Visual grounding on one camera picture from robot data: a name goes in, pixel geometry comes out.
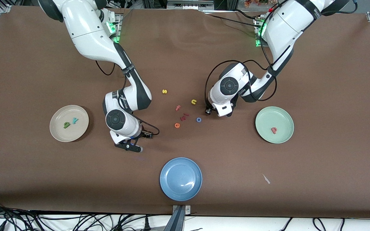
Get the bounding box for brown table cover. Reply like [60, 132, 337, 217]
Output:
[0, 6, 370, 219]

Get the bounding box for blue round plate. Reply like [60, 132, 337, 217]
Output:
[160, 157, 203, 202]

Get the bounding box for beige round plate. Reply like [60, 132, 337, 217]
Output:
[49, 105, 89, 142]

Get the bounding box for green round plate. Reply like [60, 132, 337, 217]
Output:
[255, 106, 295, 144]

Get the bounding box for grey power strip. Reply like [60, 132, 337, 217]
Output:
[167, 0, 215, 10]

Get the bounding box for orange artificial flowers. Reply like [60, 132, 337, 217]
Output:
[244, 0, 269, 8]

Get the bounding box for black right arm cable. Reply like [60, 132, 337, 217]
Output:
[95, 60, 160, 136]

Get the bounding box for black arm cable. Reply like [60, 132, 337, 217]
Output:
[95, 60, 160, 136]
[204, 0, 278, 111]

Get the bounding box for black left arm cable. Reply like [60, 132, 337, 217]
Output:
[204, 0, 278, 111]

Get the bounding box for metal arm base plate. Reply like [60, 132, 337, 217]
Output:
[106, 13, 122, 44]
[254, 18, 269, 48]

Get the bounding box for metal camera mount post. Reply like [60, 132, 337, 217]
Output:
[164, 205, 192, 231]

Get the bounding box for thin black base cable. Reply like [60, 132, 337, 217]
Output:
[203, 9, 264, 28]

